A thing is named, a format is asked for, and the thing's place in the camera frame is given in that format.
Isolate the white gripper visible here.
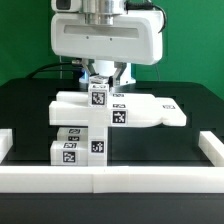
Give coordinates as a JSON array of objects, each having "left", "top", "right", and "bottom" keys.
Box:
[{"left": 51, "top": 11, "right": 163, "bottom": 86}]

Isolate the white tagged cube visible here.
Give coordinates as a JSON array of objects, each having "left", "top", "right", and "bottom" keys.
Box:
[{"left": 88, "top": 84, "right": 109, "bottom": 107}]

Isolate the white chair back frame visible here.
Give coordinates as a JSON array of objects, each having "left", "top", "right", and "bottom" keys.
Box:
[{"left": 49, "top": 91, "right": 187, "bottom": 128}]

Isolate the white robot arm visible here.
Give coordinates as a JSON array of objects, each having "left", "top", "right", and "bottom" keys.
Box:
[{"left": 51, "top": 0, "right": 167, "bottom": 85}]

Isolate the white block left edge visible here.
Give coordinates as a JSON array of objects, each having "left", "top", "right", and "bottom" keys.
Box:
[{"left": 0, "top": 129, "right": 13, "bottom": 163}]

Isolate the white thin cable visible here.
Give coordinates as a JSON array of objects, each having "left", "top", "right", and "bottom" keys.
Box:
[{"left": 57, "top": 54, "right": 64, "bottom": 80}]

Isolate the black cable on table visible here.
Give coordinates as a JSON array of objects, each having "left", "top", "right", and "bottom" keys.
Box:
[{"left": 25, "top": 60, "right": 84, "bottom": 80}]

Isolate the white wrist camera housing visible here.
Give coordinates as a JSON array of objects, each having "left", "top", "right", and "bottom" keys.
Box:
[{"left": 51, "top": 0, "right": 82, "bottom": 12}]

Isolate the white front rail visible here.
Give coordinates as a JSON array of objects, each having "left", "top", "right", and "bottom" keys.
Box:
[{"left": 0, "top": 166, "right": 224, "bottom": 193}]

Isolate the white obstacle wall bar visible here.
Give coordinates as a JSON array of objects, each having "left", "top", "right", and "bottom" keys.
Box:
[{"left": 198, "top": 131, "right": 224, "bottom": 167}]

